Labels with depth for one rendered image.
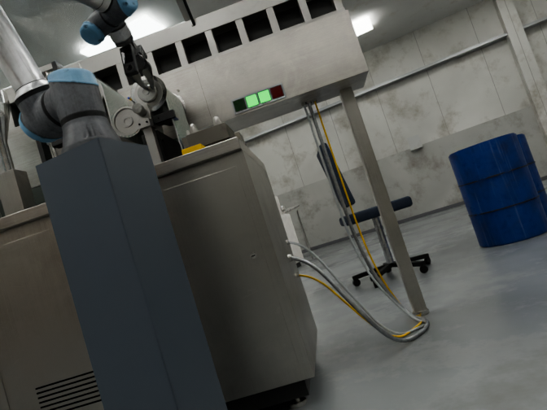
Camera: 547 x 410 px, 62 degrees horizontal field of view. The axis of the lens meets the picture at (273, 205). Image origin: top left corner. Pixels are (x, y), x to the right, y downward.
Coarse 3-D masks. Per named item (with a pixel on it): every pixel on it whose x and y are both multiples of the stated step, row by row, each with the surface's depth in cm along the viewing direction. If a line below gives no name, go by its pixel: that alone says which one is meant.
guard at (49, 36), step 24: (0, 0) 198; (24, 0) 199; (48, 0) 201; (72, 0) 202; (144, 0) 207; (168, 0) 209; (24, 24) 206; (48, 24) 208; (72, 24) 210; (144, 24) 215; (168, 24) 217; (48, 48) 215; (72, 48) 217; (96, 48) 219; (0, 72) 220
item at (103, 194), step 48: (96, 144) 105; (48, 192) 110; (96, 192) 106; (144, 192) 115; (96, 240) 106; (144, 240) 109; (96, 288) 107; (144, 288) 103; (96, 336) 107; (144, 336) 103; (192, 336) 114; (144, 384) 103; (192, 384) 108
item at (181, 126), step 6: (168, 102) 180; (168, 108) 179; (174, 108) 186; (180, 114) 193; (174, 120) 180; (180, 120) 189; (186, 120) 201; (174, 126) 178; (180, 126) 186; (186, 126) 197; (180, 132) 183; (180, 138) 179
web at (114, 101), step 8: (96, 80) 182; (104, 88) 184; (104, 96) 182; (112, 96) 190; (120, 96) 200; (168, 96) 183; (176, 96) 199; (112, 104) 187; (120, 104) 196; (176, 104) 191; (112, 112) 185; (184, 112) 201; (160, 128) 200; (120, 136) 180; (128, 136) 180; (136, 136) 182
